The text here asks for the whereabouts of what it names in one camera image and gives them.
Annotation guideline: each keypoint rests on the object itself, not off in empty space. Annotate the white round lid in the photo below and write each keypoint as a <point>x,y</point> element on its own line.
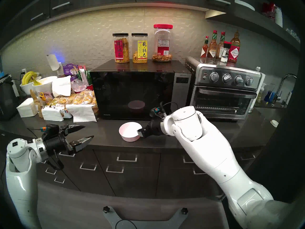
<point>274,123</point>

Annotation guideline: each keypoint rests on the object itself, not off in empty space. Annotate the clear jar red lid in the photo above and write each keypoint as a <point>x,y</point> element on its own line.
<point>162,46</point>

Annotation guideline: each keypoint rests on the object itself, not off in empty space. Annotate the black microwave oven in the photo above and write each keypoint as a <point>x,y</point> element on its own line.
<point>182,95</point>

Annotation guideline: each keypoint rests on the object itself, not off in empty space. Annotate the black base knob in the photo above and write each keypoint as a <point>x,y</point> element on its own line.
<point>184,210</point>
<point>106,209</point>

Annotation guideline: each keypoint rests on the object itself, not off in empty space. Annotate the green sachet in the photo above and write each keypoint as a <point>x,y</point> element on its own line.
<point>89,77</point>

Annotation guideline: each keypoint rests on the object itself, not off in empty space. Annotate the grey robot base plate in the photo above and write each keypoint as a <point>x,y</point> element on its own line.
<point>145,225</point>

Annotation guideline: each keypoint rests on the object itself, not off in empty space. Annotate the yellow banana bunch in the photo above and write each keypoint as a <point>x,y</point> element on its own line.
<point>27,77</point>

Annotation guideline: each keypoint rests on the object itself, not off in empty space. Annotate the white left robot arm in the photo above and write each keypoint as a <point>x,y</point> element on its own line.
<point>22,183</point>

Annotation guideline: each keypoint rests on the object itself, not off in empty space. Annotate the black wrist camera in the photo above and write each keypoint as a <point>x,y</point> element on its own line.
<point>157,110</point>
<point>53,129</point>

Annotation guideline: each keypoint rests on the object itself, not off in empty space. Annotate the clear plastic bag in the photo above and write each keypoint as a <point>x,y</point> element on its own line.
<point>78,85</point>

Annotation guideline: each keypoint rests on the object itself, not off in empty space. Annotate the white soap bottle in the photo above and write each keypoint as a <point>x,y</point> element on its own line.
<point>288,98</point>

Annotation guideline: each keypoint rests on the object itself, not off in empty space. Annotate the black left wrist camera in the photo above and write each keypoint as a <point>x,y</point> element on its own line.
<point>53,129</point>

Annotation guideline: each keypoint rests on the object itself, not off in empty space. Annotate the Tabasco bottle brown sauce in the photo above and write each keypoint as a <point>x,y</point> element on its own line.
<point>212,50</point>

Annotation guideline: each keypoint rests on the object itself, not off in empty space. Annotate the snack jar red label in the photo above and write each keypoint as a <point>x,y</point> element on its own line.
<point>120,49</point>

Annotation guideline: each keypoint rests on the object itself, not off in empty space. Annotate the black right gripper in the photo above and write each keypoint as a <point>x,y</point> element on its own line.
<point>155,128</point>

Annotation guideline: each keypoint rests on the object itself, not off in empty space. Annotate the small white bowl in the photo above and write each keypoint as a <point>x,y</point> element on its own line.
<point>26,89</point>

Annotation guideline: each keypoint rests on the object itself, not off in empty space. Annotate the large white bowl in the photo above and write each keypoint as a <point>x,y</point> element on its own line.
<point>46,84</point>

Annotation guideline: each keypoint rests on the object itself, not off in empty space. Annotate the large Tabasco bottle red label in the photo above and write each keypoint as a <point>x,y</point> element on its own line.
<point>234,52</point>

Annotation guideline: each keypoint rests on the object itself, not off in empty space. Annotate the stainless toaster oven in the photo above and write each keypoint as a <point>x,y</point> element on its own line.
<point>231,72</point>

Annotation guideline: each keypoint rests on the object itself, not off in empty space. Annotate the snack jar yellow label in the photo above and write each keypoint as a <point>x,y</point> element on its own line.
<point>139,49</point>

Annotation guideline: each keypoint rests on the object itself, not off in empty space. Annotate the chrome sink faucet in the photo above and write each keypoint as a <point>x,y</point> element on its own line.
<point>277,97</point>

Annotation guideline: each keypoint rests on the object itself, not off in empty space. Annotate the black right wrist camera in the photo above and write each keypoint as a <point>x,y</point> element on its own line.
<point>157,110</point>

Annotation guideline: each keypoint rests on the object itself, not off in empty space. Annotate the red cup stack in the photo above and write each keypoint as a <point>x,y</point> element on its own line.
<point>268,11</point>

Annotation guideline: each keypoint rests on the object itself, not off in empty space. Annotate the black countertop appliance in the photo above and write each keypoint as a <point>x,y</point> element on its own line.
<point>7,99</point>

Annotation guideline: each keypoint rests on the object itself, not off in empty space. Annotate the single yellow banana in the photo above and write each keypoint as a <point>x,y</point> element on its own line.
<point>37,83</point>

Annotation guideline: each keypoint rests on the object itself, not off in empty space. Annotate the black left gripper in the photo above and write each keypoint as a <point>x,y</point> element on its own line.
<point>57,143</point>

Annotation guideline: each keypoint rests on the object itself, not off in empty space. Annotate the white box French flag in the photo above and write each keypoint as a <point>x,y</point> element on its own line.
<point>67,114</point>

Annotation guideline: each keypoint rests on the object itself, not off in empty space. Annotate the pink bowl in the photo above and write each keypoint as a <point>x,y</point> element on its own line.
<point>128,133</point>

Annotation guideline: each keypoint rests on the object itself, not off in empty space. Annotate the white red sachet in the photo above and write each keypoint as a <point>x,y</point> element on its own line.
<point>83,75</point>

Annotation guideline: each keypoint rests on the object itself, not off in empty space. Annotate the white paper napkin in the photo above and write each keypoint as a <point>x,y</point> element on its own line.
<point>82,113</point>
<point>52,114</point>
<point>61,86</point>

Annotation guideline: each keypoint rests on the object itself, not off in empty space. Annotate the pink yellow snack packet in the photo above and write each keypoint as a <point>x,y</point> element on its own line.
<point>46,96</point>

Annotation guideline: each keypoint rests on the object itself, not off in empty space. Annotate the white napkin stack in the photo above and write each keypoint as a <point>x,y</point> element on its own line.
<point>26,108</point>

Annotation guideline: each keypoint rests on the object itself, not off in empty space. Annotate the dark open wall shelf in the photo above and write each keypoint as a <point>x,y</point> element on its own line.
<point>252,22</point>

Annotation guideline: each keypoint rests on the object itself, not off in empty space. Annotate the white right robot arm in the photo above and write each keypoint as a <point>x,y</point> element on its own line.
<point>214,154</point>

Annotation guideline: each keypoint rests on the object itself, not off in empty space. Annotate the large clear madeleine bag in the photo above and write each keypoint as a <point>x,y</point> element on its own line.
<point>84,97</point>

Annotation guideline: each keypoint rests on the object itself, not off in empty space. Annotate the white cup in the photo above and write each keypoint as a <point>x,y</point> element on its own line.
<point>278,17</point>

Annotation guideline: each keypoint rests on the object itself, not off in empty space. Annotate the blue sink item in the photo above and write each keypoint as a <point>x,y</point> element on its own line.
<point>268,96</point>

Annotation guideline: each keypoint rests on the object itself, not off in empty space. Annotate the yellowish dish soap bottle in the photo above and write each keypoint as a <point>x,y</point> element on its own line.
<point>260,96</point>

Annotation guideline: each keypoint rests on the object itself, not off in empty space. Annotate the purple snack packet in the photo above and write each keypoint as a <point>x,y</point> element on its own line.
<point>69,69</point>

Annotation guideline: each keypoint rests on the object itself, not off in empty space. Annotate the small red hot sauce bottle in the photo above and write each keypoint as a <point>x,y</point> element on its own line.
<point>204,50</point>

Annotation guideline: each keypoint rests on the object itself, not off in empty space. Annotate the white shaker dark lid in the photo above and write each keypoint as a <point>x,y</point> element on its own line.
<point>225,54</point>

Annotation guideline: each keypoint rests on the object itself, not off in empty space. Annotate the white wall outlet plate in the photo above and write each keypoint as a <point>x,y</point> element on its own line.
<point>60,70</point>

